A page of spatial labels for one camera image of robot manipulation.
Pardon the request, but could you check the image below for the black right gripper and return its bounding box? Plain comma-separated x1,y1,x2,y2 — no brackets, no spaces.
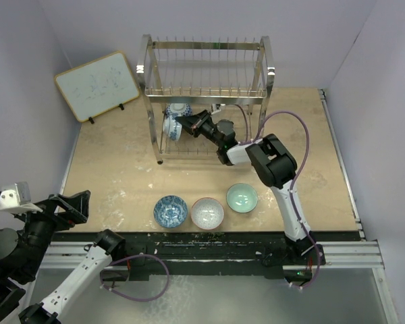
175,110,223,148

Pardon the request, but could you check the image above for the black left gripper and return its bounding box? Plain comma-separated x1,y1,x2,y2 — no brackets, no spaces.
14,188,89,277

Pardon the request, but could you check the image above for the red zigzag patterned bowl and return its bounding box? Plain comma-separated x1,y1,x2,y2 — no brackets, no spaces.
166,103,192,117

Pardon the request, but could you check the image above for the blue floral bowl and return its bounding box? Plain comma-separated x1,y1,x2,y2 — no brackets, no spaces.
163,115,182,142

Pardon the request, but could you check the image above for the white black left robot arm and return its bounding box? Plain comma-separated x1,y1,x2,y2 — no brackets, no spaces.
0,189,126,323

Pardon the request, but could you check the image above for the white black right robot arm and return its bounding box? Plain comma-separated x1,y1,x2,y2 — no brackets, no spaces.
175,110,321,266

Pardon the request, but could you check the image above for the stainless steel dish rack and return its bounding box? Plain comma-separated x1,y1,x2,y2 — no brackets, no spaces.
136,34,275,164

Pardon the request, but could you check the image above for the light green celadon bowl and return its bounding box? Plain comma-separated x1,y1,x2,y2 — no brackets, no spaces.
226,183,259,213

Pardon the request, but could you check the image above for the blue patterned bowl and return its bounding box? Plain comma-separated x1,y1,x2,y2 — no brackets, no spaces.
153,195,188,228

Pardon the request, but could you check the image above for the white red rimmed bowl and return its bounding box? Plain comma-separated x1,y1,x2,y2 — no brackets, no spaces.
190,197,225,230

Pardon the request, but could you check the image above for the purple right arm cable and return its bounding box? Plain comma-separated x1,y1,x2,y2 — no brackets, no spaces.
234,104,311,247

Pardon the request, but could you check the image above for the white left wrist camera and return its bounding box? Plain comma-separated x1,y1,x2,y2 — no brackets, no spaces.
0,182,43,215

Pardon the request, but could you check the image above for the small whiteboard yellow frame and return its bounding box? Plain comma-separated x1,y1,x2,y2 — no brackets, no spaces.
54,51,140,123

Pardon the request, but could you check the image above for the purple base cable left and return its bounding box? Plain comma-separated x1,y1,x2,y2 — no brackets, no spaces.
99,253,170,302

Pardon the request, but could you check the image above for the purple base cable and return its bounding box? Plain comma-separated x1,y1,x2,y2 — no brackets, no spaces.
288,244,327,290
99,253,170,302

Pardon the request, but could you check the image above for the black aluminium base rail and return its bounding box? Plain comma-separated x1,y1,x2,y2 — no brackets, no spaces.
53,230,382,281

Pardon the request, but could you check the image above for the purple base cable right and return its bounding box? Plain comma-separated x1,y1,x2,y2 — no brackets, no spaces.
288,244,327,290

